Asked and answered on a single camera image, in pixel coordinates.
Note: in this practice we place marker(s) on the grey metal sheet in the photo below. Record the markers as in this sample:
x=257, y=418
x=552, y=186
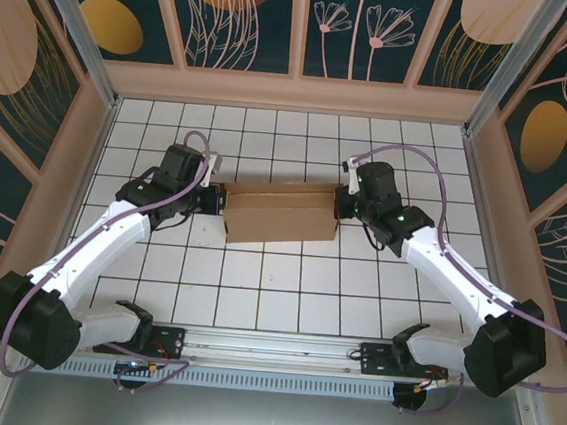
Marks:
x=268, y=422

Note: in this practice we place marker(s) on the peach circle grass wall panel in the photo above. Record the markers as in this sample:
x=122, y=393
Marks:
x=453, y=63

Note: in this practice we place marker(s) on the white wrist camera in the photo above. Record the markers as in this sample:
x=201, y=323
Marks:
x=212, y=168
x=352, y=179

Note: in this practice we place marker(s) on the aluminium side rail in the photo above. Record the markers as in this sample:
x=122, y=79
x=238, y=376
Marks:
x=489, y=242

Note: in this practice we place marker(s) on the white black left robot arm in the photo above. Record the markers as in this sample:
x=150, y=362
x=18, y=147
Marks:
x=100, y=240

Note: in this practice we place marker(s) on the orange circle leaves wall panel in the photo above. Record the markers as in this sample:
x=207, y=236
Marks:
x=219, y=40

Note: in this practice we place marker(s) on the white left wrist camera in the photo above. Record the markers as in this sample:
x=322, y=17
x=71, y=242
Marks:
x=212, y=168

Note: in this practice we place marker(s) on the brown cardboard paper box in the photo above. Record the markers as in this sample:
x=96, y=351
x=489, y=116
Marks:
x=282, y=222

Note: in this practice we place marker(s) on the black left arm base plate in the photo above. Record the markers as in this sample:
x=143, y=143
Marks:
x=170, y=342

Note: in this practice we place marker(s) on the pink flowers wall panel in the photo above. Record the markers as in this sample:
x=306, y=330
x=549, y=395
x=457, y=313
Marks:
x=339, y=52

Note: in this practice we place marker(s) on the yellow plug connector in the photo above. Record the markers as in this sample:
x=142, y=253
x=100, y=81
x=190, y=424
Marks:
x=430, y=383

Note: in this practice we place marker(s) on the long aluminium base rail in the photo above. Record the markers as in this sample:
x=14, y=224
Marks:
x=275, y=347

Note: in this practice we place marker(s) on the peach circle gold lines panel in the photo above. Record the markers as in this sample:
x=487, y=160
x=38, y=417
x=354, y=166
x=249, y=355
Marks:
x=9, y=30

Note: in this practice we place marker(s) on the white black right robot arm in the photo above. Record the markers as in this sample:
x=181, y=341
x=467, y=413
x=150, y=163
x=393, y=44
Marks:
x=453, y=279

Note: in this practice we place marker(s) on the aluminium corner post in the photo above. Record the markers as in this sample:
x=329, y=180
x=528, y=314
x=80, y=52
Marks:
x=80, y=27
x=508, y=68

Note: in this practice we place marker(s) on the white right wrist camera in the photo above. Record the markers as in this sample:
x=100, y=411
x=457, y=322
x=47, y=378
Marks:
x=352, y=179

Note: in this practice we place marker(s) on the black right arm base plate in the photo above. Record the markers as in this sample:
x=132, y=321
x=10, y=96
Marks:
x=375, y=359

